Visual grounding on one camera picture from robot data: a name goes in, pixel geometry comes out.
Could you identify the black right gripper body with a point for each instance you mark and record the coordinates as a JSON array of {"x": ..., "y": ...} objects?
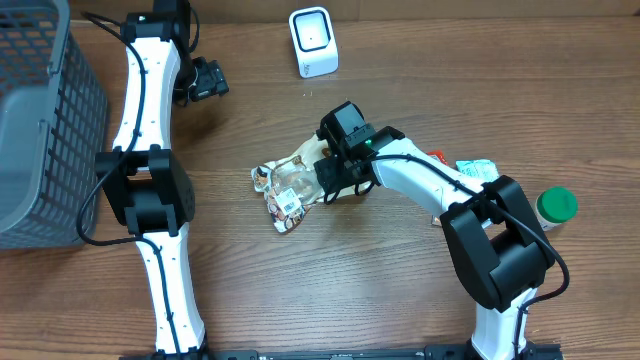
[{"x": 329, "y": 176}]

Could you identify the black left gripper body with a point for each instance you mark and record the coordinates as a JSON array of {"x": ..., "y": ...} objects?
[{"x": 209, "y": 81}]

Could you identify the brown nut snack pouch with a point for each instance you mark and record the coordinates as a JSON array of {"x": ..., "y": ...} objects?
[{"x": 290, "y": 185}]

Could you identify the red snack bar wrapper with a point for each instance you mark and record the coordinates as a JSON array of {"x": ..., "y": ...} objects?
[{"x": 438, "y": 155}]

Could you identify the teal tissue pack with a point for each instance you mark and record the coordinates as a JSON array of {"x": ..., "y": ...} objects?
[{"x": 481, "y": 168}]

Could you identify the green bottle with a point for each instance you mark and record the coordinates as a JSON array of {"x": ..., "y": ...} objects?
[{"x": 554, "y": 207}]

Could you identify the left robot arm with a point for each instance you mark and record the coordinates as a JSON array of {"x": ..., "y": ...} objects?
[{"x": 148, "y": 190}]

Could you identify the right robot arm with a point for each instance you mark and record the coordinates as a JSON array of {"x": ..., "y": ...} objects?
[{"x": 499, "y": 251}]

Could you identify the white barcode scanner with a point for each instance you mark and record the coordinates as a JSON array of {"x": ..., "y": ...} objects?
[{"x": 314, "y": 41}]

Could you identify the grey plastic mesh basket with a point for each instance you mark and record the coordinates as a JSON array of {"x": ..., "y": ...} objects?
[{"x": 54, "y": 114}]

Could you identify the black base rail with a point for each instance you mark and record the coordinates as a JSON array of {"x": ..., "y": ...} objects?
[{"x": 345, "y": 355}]

